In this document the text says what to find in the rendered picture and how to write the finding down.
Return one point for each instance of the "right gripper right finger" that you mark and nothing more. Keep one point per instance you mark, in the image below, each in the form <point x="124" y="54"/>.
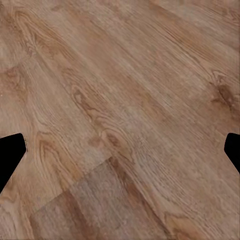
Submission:
<point x="232" y="149"/>

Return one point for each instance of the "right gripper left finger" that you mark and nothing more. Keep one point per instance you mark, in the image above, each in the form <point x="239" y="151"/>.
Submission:
<point x="12" y="149"/>

